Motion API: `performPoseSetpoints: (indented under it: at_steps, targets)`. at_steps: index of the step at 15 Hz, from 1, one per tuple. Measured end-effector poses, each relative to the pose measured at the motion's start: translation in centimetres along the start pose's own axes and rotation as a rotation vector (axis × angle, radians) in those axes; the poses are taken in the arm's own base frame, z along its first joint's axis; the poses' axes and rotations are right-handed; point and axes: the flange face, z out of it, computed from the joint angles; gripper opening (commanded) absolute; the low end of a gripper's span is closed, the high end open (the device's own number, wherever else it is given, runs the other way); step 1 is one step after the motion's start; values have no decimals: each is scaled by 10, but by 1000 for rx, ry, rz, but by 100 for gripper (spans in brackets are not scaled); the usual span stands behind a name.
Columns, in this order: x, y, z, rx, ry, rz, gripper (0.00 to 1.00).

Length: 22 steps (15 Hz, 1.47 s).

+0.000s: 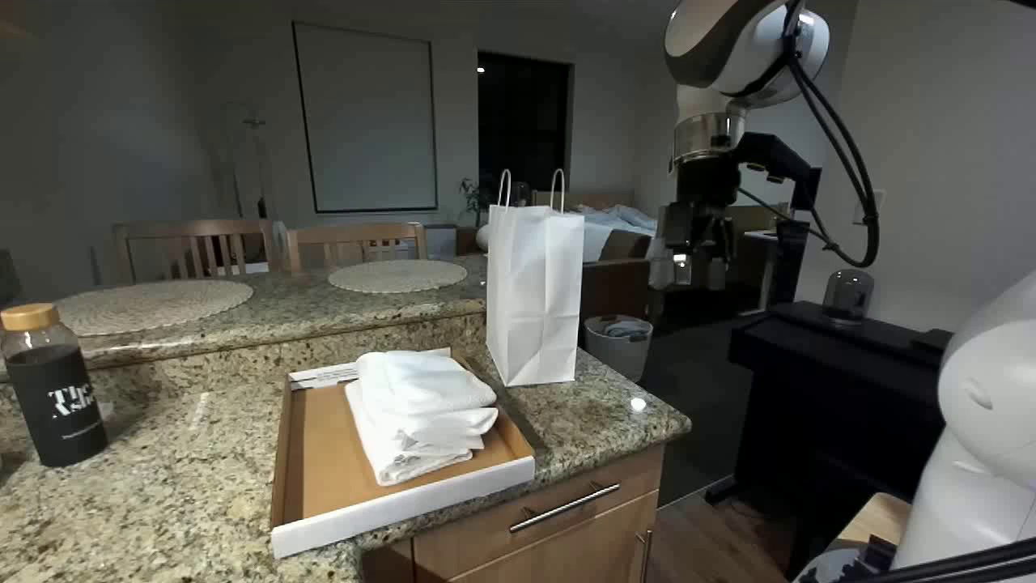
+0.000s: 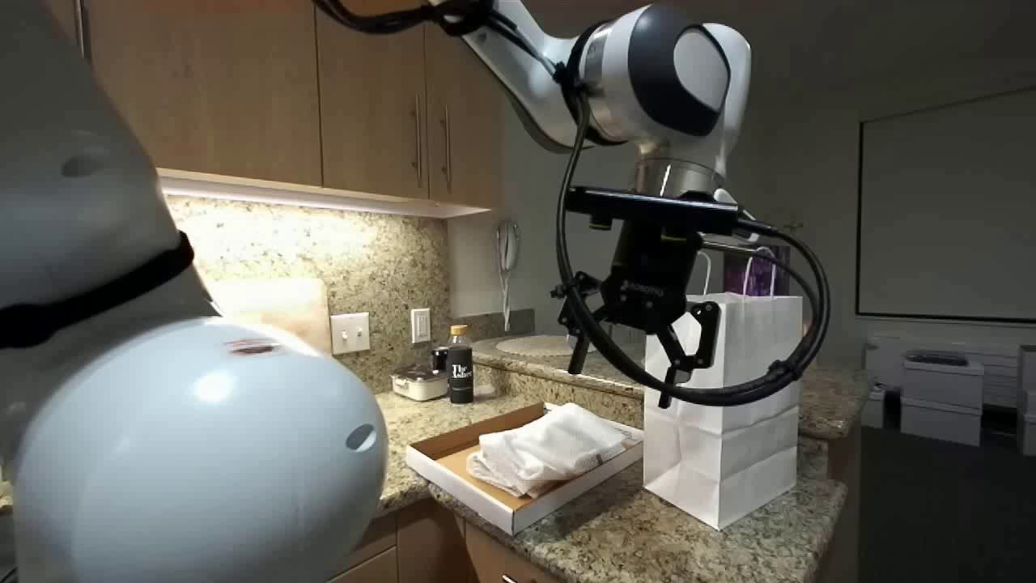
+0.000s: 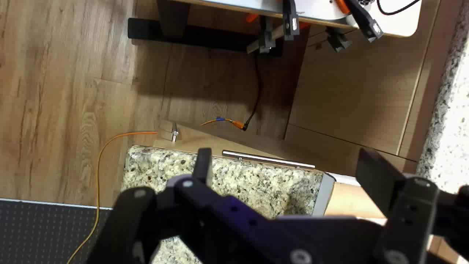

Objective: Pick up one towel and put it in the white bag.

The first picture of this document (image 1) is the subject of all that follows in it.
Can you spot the wooden counter cabinet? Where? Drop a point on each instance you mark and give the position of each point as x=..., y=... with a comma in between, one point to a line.
x=505, y=551

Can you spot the white trash bin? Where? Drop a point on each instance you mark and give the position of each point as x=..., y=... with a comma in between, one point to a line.
x=619, y=351

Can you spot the white waffle towel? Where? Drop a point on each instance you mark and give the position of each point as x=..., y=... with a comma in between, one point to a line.
x=422, y=381

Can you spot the light wooden board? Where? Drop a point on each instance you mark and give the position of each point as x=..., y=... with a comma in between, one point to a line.
x=877, y=517

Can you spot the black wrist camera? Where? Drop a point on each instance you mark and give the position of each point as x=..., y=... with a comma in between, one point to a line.
x=783, y=167

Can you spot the black piano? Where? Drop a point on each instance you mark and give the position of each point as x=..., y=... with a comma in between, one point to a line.
x=830, y=410

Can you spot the cardboard tray with white rim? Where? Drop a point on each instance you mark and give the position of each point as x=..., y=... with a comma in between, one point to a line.
x=325, y=464

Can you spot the glass jar with black label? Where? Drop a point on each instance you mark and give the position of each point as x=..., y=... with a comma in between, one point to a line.
x=61, y=410

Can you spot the framed whiteboard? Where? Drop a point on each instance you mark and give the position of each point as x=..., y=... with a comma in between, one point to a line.
x=368, y=119

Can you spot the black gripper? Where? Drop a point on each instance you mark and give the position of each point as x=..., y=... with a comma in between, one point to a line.
x=701, y=220

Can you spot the white bedding pile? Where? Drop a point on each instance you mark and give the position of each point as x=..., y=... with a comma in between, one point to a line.
x=619, y=220

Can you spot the white paper bag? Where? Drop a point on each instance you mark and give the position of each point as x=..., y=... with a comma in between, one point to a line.
x=536, y=292

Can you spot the wooden dining chair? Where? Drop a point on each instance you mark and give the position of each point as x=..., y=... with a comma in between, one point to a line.
x=358, y=232
x=196, y=228

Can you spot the small round woven placemat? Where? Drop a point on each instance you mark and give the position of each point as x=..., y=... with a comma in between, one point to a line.
x=396, y=276

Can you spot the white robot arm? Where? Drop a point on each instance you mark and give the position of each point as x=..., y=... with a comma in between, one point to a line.
x=745, y=44

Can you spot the folded white towel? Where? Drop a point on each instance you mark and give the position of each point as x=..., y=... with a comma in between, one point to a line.
x=475, y=424
x=409, y=461

